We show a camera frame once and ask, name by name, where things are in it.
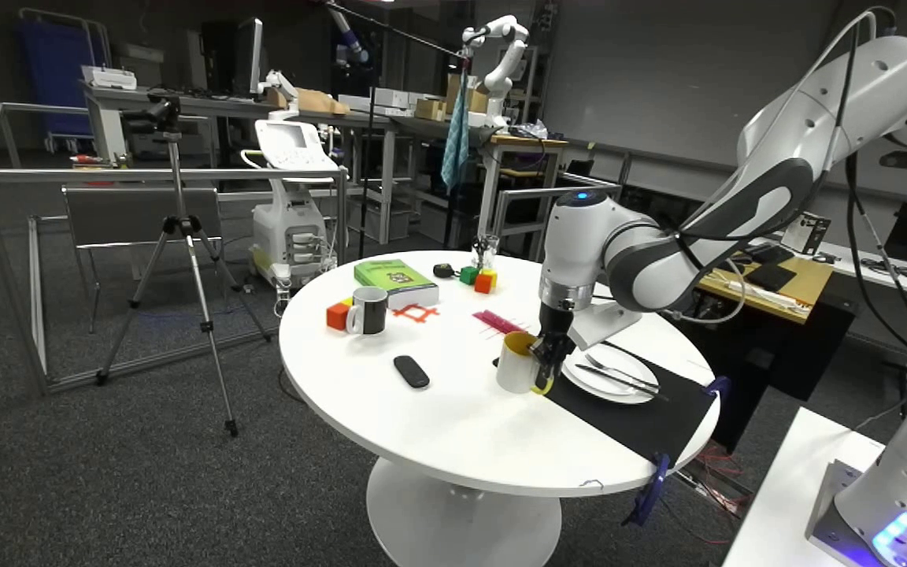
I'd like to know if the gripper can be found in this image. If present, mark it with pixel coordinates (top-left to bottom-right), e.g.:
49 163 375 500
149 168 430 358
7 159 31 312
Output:
530 304 578 393

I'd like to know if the yellow and white mug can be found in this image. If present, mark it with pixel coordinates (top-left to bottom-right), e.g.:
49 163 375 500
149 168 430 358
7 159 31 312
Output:
496 331 557 396

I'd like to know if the black and white mug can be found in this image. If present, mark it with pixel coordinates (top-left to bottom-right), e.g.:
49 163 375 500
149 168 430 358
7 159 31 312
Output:
345 286 389 336

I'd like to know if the magenta comb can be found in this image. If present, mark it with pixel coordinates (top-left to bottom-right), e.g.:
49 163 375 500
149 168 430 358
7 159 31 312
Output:
472 309 531 339

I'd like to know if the silver knife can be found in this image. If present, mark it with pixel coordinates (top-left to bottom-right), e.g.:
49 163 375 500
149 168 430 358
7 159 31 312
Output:
573 362 661 397

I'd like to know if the silver fork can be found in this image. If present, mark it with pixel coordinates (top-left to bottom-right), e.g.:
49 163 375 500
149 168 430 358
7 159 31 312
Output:
583 352 660 389

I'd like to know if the white plate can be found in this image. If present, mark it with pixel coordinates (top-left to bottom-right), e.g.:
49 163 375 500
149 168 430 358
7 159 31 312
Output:
561 343 661 406

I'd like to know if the black place mat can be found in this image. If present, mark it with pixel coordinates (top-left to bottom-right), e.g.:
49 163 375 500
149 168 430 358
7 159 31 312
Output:
540 340 719 467

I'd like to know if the clear drinking glass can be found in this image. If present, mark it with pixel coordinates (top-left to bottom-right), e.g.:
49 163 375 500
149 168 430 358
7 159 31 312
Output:
471 233 501 272

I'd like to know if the black remote control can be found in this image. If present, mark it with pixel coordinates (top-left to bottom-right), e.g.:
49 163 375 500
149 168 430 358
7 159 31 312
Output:
393 354 431 390

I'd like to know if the green book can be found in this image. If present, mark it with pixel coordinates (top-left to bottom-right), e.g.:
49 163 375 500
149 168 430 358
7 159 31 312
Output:
354 258 440 310

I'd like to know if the small wooden side table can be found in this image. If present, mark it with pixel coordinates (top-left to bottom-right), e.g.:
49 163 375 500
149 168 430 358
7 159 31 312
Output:
476 132 570 239

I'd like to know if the blue checked towel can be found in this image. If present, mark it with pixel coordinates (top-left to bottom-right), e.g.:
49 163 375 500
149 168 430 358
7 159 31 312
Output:
441 72 472 195

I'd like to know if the black notebook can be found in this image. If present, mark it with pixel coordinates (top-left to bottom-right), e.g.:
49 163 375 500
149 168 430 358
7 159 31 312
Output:
743 246 798 295

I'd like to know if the wooden top black table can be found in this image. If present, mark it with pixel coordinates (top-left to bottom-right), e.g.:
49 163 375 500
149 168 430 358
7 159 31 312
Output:
670 250 858 455

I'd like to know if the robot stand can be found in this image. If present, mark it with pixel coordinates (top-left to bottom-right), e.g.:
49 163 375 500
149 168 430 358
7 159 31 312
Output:
724 406 907 567

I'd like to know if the stack of cardboard boxes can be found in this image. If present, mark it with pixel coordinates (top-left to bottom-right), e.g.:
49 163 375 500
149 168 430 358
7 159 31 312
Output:
413 72 491 124

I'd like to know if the white medical cart machine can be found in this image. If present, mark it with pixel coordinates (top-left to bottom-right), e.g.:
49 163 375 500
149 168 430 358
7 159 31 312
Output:
240 119 342 298

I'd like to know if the long grey table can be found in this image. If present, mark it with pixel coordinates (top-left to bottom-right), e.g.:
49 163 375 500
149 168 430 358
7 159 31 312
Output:
82 82 395 246

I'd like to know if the computer monitor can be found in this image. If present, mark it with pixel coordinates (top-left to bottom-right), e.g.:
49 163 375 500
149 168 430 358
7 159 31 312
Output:
231 17 266 100

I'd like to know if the grey chair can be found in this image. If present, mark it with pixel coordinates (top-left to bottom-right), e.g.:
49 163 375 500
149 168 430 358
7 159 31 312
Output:
61 184 224 333

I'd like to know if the white printer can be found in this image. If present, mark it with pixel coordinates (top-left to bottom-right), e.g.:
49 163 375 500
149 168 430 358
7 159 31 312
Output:
80 65 139 91

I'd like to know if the blue trolley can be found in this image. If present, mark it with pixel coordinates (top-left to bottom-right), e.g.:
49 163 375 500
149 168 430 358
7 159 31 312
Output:
16 7 113 155

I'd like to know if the bundle of red cables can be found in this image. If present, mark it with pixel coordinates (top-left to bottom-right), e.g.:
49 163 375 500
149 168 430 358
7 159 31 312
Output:
688 443 747 514

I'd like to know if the camera on tripod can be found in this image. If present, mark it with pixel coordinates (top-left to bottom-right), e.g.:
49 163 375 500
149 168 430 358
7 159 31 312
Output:
95 88 272 439

